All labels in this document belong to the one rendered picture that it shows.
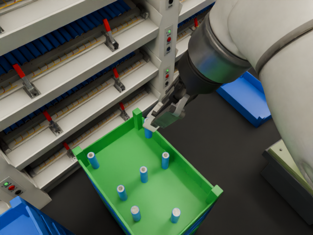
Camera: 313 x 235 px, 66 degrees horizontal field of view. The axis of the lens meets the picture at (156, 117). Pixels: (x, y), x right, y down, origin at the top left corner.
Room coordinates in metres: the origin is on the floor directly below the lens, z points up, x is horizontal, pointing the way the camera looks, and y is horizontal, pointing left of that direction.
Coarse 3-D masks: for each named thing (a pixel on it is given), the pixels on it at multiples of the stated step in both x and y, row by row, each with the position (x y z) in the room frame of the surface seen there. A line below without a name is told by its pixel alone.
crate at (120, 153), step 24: (96, 144) 0.31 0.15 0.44; (120, 144) 0.33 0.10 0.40; (144, 144) 0.33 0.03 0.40; (168, 144) 0.30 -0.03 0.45; (120, 168) 0.26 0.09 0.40; (168, 168) 0.26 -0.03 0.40; (192, 168) 0.23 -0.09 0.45; (144, 192) 0.19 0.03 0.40; (168, 192) 0.19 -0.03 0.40; (192, 192) 0.19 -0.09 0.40; (216, 192) 0.17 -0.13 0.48; (120, 216) 0.13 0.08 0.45; (144, 216) 0.14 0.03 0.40; (168, 216) 0.14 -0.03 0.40; (192, 216) 0.14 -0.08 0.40
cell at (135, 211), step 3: (132, 207) 0.14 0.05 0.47; (135, 207) 0.14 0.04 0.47; (138, 207) 0.14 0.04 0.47; (132, 210) 0.13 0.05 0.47; (135, 210) 0.13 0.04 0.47; (138, 210) 0.13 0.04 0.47; (132, 213) 0.13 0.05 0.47; (135, 213) 0.13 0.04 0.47; (138, 213) 0.13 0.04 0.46; (132, 216) 0.13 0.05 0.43; (135, 216) 0.13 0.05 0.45; (138, 216) 0.13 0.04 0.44; (135, 219) 0.13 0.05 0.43; (138, 219) 0.13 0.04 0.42
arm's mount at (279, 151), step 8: (280, 144) 0.43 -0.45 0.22; (272, 152) 0.40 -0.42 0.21; (280, 152) 0.40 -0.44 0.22; (288, 152) 0.40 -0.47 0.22; (280, 160) 0.37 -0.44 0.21; (288, 160) 0.36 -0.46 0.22; (288, 168) 0.34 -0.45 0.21; (296, 168) 0.34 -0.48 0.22; (296, 176) 0.31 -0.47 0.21; (304, 184) 0.28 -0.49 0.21; (312, 192) 0.26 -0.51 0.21
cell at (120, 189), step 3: (117, 186) 0.19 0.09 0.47; (120, 186) 0.19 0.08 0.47; (123, 186) 0.19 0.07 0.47; (117, 189) 0.18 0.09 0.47; (120, 189) 0.18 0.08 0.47; (123, 189) 0.18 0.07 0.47; (117, 192) 0.18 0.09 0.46; (120, 192) 0.17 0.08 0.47; (123, 192) 0.18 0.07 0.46; (120, 195) 0.17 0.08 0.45; (123, 195) 0.17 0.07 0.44; (126, 195) 0.18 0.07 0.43; (120, 198) 0.17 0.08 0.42; (123, 198) 0.17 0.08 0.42; (126, 198) 0.18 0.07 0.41
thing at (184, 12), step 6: (186, 0) 0.87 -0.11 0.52; (192, 0) 0.88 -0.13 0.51; (198, 0) 0.88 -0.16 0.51; (204, 0) 0.89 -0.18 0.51; (210, 0) 0.92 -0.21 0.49; (180, 6) 0.78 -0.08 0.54; (186, 6) 0.84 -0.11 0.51; (192, 6) 0.85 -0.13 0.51; (198, 6) 0.87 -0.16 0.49; (204, 6) 0.91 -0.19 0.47; (180, 12) 0.81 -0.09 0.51; (186, 12) 0.82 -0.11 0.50; (192, 12) 0.85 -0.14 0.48; (180, 18) 0.80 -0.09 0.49; (186, 18) 0.84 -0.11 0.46
